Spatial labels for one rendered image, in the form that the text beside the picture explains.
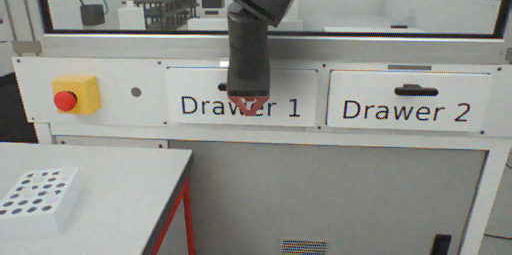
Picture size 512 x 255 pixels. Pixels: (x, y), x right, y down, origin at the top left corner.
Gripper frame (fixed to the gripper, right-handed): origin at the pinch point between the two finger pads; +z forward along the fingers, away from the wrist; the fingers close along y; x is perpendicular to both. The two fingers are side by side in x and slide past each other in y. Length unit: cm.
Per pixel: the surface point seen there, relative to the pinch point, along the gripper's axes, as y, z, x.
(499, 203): 41, 121, -127
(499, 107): 3.2, 3.3, -47.5
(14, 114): 32, 43, 82
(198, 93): 5.1, 2.5, 10.1
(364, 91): 4.3, 0.5, -21.3
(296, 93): 4.5, 1.5, -8.7
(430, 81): 4.8, -1.8, -32.9
